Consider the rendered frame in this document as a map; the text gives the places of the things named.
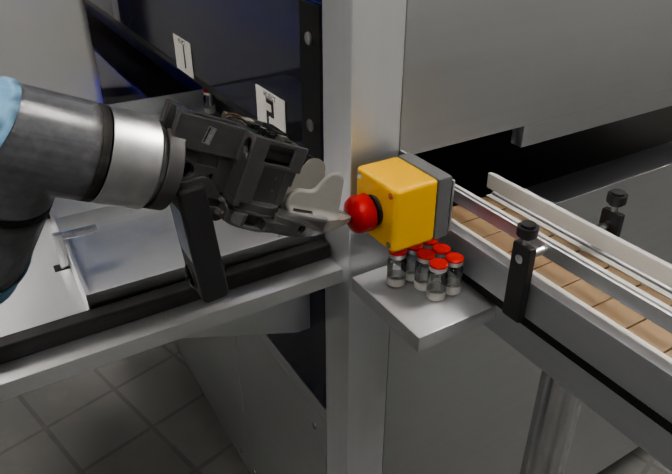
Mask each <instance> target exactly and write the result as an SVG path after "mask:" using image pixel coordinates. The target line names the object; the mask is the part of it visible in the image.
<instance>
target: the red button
mask: <svg viewBox="0 0 672 474"><path fill-rule="evenodd" d="M343 210H344V212H347V213H348V214H349V215H351V216H352V217H351V220H350V222H349V223H347V225H348V227H349V228H350V229H351V230H352V231H353V232H355V233H358V234H363V233H366V232H370V231H373V230H374V229H375V228H376V226H377V222H378V214H377V209H376V206H375V204H374V202H373V200H372V199H371V198H370V197H369V196H368V195H367V194H365V193H360V194H357V195H353V196H350V197H349V198H348V199H347V200H346V201H345V203H344V208H343Z"/></svg>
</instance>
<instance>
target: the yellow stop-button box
mask: <svg viewBox="0 0 672 474"><path fill-rule="evenodd" d="M451 187H452V176H451V175H450V174H448V173H446V172H444V171H443V170H441V169H439V168H437V167H436V166H434V165H432V164H430V163H428V162H427V161H425V160H423V159H421V158H419V157H418V156H416V155H414V154H412V153H407V154H403V155H400V156H399V157H394V158H390V159H386V160H382V161H378V162H374V163H370V164H366V165H362V166H360V167H358V170H357V194H360V193H365V194H367V195H368V196H369V197H370V198H371V199H372V200H373V202H374V204H375V206H376V209H377V214H378V222H377V226H376V228H375V229H374V230H373V231H370V232H367V233H368V234H370V235H371V236H372V237H373V238H375V239H376V240H377V241H379V242H380V243H381V244H382V245H384V246H385V247H386V248H388V249H389V250H390V251H391V252H398V251H401V250H404V249H407V248H410V247H413V246H415V245H418V244H421V243H424V242H427V241H430V240H431V239H439V238H441V237H444V236H446V235H447V227H448V217H449V207H450V197H451Z"/></svg>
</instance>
